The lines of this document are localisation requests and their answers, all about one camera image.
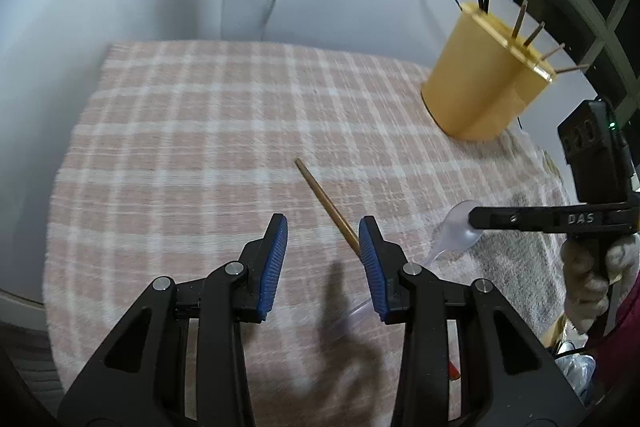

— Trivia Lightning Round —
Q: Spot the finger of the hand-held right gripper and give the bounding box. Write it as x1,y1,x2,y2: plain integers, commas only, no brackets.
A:
467,205,553,233

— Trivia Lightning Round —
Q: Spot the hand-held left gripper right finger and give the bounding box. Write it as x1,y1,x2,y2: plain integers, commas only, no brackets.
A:
358,215,586,427

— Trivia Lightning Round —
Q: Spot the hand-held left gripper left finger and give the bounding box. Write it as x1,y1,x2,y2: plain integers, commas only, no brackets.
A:
57,213,290,427

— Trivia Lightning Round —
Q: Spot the clear plastic spoon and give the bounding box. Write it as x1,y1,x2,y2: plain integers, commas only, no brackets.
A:
347,201,485,325

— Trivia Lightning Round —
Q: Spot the yellow utensil holder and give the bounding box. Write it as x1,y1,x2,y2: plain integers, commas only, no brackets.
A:
420,1,558,142

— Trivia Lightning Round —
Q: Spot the person's right forearm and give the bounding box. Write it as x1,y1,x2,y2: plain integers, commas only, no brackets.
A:
585,274,640,408

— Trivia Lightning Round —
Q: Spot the person's right hand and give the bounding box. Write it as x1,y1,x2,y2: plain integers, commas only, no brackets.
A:
560,231,640,333

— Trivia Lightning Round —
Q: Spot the pink plaid cloth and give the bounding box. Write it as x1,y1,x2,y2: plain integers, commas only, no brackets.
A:
42,41,568,427

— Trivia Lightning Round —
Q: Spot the clear plastic bag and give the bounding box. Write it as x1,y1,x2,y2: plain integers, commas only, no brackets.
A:
554,342,597,404

